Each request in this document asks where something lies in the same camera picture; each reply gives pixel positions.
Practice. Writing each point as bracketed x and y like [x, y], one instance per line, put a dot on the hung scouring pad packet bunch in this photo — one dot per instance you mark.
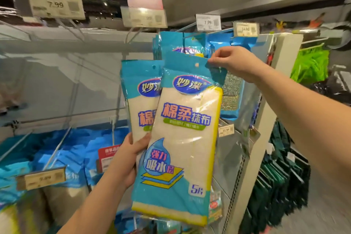
[233, 97]

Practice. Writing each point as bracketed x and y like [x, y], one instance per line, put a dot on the metal peg hook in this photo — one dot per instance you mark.
[131, 33]
[57, 149]
[71, 28]

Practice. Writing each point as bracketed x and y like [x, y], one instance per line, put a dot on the person's right forearm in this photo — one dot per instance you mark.
[307, 127]

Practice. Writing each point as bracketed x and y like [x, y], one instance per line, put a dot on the striped sponge packets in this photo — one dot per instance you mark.
[126, 223]

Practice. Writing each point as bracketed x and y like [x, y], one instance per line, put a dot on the person's left hand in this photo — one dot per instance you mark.
[126, 162]

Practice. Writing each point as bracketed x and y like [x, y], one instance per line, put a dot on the clear grey price tag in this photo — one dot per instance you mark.
[246, 29]

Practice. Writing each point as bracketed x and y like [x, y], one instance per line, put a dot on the hanging red clip strip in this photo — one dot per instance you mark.
[271, 50]

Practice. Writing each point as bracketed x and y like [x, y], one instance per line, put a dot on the dark green goods pile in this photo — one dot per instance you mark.
[279, 176]

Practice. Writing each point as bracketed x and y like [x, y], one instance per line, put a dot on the clear hanging label pouch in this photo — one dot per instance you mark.
[249, 142]

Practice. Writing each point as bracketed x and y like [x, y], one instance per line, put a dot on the blue antibacterial cloth packets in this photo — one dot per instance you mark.
[22, 209]

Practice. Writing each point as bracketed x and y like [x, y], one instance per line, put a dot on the clear packets with green print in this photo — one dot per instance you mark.
[215, 206]

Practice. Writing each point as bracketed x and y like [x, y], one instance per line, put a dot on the hanging bright green bags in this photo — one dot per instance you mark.
[310, 65]

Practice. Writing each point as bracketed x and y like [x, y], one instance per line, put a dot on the yellowish price tag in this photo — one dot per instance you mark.
[41, 179]
[226, 130]

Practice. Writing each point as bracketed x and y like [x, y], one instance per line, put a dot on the person's right hand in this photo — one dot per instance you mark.
[238, 64]

